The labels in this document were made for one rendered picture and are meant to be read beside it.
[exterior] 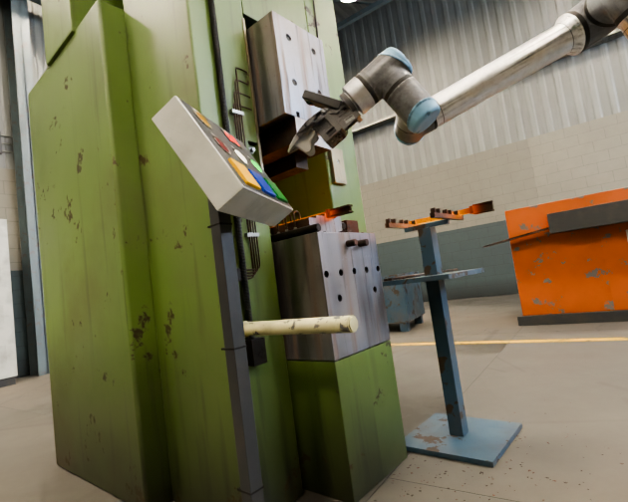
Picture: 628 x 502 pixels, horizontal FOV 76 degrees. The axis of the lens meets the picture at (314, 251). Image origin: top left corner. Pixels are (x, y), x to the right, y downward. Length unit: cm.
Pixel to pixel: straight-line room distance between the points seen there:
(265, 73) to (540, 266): 379
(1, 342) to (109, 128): 483
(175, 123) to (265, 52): 78
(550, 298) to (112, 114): 427
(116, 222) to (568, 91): 857
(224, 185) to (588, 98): 865
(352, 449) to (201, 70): 139
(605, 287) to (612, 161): 447
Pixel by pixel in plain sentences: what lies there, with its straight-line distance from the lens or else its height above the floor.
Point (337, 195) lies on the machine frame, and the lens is 188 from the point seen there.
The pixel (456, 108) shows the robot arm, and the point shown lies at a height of 117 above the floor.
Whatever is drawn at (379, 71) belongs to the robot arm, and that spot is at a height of 124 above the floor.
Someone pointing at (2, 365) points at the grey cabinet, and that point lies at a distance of 637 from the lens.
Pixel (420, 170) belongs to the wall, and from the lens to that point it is 958.
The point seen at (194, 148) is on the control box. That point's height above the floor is 107.
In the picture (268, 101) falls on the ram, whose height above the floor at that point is 144.
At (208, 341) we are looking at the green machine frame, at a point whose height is 60.
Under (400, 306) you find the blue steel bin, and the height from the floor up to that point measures 32.
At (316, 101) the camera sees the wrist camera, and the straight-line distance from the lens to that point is 114.
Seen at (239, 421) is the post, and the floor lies 42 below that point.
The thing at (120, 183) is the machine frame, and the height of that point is 122.
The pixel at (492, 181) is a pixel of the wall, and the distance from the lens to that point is 910.
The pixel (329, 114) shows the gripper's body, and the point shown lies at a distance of 111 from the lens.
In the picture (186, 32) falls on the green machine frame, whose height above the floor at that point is 165.
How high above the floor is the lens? 74
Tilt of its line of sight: 5 degrees up
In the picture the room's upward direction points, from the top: 8 degrees counter-clockwise
